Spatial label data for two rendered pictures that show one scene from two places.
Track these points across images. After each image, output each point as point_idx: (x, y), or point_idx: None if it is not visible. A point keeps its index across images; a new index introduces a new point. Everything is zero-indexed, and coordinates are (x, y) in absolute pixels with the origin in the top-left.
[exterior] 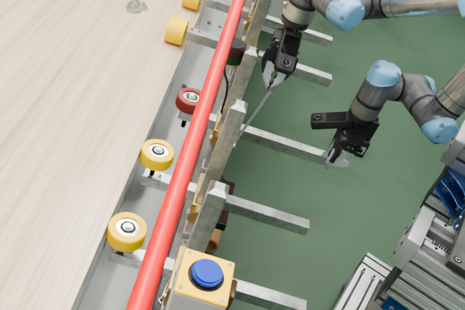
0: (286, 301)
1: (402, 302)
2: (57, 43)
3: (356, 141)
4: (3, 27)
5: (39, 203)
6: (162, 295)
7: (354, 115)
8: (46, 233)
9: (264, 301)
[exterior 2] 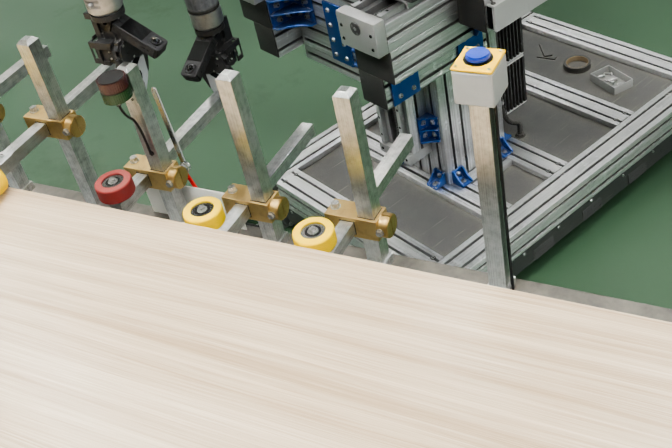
0: (399, 145)
1: (408, 74)
2: None
3: (230, 48)
4: None
5: (267, 301)
6: (380, 233)
7: (212, 28)
8: (311, 293)
9: (396, 162)
